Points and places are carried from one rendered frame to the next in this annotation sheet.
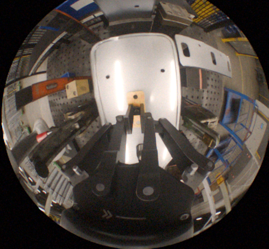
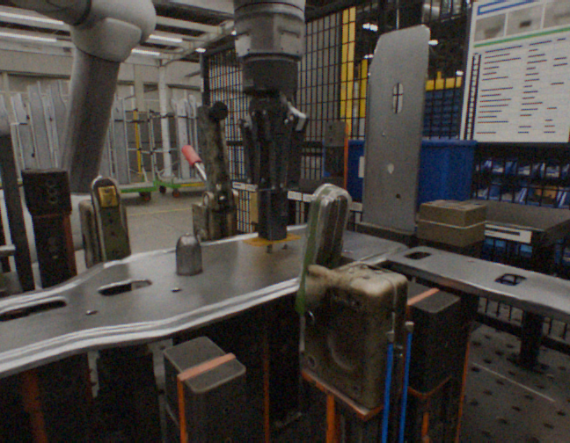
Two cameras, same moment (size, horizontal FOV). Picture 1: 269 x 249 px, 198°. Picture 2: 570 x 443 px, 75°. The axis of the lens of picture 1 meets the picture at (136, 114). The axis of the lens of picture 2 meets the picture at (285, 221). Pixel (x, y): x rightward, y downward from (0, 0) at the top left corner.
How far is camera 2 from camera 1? 0.56 m
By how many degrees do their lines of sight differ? 89
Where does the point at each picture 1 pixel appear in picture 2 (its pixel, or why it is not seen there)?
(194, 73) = (412, 286)
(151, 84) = not seen: hidden behind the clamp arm
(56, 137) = (219, 160)
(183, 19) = (446, 211)
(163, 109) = (295, 265)
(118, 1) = (382, 177)
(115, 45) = not seen: hidden behind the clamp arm
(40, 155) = (214, 126)
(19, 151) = (104, 95)
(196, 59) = (431, 265)
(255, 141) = not seen: outside the picture
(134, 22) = (385, 233)
